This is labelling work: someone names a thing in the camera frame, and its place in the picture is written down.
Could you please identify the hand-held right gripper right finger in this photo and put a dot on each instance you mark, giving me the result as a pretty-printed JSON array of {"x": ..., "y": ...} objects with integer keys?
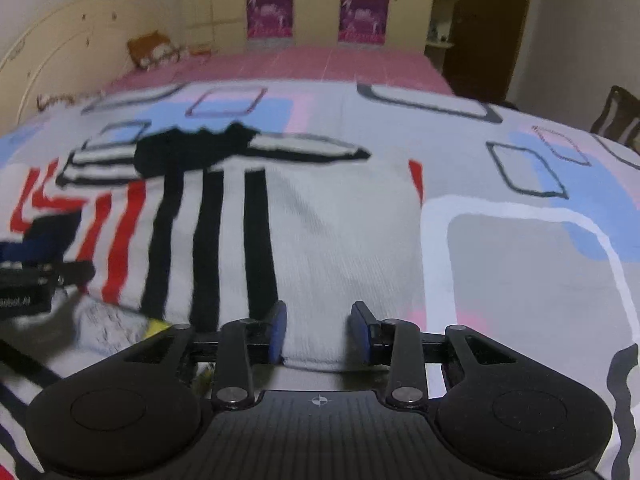
[{"x": 361, "y": 332}]

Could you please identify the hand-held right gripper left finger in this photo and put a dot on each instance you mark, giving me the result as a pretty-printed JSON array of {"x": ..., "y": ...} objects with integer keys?
[{"x": 276, "y": 332}]

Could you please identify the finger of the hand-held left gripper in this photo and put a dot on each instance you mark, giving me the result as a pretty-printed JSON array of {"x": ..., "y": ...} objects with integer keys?
[
  {"x": 75, "y": 272},
  {"x": 47, "y": 240}
]

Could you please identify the striped knit sweater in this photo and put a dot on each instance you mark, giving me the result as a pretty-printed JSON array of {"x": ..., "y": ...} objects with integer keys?
[{"x": 330, "y": 250}]

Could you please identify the white printed cloth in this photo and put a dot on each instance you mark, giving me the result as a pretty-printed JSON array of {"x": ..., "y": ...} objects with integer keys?
[{"x": 107, "y": 327}]

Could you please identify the printed blanket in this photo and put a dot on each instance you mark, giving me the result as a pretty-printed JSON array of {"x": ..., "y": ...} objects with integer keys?
[{"x": 510, "y": 270}]

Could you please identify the cream headboard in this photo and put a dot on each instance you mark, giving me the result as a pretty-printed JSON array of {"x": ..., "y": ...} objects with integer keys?
[{"x": 60, "y": 45}]

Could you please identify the orange-brown pillow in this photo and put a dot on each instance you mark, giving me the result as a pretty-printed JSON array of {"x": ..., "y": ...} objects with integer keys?
[{"x": 150, "y": 47}]

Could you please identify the pink bed sheet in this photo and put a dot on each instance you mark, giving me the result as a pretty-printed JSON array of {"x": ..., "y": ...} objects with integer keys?
[{"x": 310, "y": 62}]

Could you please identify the dark brown door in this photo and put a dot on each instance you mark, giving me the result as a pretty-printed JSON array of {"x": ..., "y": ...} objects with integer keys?
[{"x": 490, "y": 30}]

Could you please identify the cream wardrobe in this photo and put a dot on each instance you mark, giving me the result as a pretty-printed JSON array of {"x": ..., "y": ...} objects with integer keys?
[{"x": 315, "y": 5}]

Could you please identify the cream corner shelf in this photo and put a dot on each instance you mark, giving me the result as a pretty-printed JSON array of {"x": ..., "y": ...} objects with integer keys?
[{"x": 442, "y": 10}]

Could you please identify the wooden chair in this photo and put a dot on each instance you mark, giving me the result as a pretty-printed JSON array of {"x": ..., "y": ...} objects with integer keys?
[{"x": 617, "y": 117}]

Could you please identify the purple wall calendar poster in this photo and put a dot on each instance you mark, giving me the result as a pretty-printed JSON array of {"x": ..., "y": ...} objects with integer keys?
[
  {"x": 270, "y": 15},
  {"x": 364, "y": 17}
]

